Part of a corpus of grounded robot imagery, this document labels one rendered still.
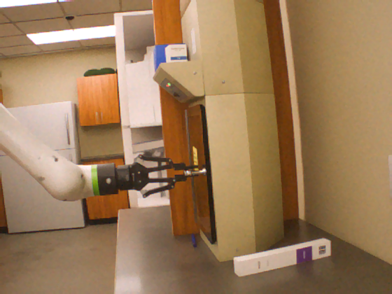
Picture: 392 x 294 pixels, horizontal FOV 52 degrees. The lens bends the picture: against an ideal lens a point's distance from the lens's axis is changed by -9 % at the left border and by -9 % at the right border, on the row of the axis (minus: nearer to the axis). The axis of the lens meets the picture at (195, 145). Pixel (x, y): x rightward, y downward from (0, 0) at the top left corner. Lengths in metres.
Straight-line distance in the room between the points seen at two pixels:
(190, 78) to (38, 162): 0.46
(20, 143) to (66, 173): 0.15
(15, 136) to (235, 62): 0.63
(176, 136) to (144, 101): 1.04
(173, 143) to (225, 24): 0.52
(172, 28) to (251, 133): 0.55
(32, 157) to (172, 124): 0.60
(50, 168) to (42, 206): 5.14
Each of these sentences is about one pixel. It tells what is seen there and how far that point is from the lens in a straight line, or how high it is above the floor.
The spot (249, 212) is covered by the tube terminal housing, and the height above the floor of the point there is 1.08.
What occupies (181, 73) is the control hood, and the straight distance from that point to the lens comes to 1.19.
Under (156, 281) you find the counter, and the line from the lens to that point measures 1.16.
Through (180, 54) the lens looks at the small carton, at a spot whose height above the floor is 1.54.
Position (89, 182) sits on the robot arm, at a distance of 1.25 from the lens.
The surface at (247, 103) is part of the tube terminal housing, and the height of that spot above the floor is 1.38.
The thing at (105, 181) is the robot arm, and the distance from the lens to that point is 1.24.
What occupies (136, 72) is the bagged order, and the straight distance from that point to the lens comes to 2.60.
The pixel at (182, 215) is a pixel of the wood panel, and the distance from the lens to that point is 1.58.
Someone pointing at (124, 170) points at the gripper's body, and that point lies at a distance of 1.26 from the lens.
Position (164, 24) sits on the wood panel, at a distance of 1.59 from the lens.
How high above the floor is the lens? 1.34
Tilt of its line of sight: 3 degrees down
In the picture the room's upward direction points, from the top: 5 degrees counter-clockwise
